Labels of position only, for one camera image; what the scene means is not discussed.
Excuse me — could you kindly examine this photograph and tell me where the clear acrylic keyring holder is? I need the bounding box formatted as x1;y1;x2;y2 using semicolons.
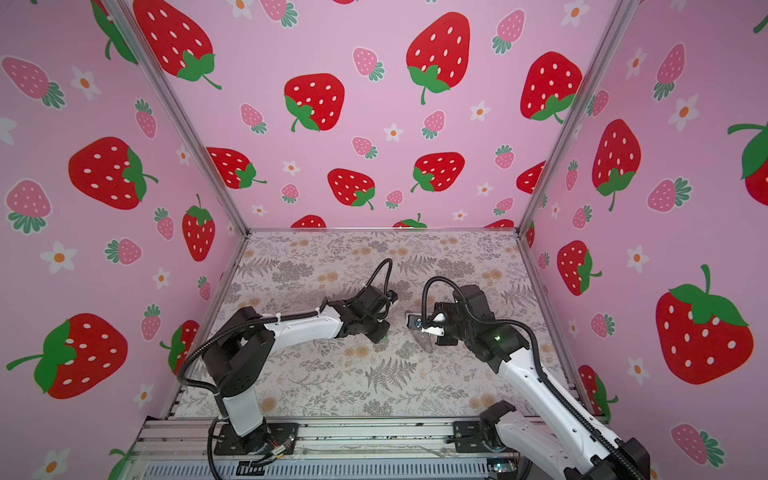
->
411;329;434;354

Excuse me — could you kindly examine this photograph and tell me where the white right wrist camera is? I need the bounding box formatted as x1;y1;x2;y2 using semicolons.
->
406;312;447;337

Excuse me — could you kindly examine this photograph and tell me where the aluminium corner post left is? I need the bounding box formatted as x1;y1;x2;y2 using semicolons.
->
106;1;249;236

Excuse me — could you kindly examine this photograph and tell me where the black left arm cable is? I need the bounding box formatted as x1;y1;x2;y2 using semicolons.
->
175;257;395;480

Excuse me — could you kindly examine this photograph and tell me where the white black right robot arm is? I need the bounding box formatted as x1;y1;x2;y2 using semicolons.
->
408;285;650;479

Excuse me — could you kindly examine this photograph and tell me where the aluminium corner post right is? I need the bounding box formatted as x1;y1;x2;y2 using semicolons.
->
517;0;640;239

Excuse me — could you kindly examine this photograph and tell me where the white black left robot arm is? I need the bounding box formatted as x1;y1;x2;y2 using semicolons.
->
200;285;398;454

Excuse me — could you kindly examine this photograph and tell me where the perforated grey cable duct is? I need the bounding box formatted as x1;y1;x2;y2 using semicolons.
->
143;459;499;480

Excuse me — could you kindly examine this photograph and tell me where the aluminium front rail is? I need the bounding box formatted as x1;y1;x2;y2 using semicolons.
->
135;417;516;459

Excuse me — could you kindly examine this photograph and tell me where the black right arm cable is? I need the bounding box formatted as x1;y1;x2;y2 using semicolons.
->
421;275;649;480

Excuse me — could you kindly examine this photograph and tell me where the aluminium corner post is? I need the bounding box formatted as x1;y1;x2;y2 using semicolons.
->
517;0;640;239
106;1;249;236

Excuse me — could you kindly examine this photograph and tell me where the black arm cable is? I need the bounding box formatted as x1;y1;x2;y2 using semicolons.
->
421;275;649;480
175;257;395;480

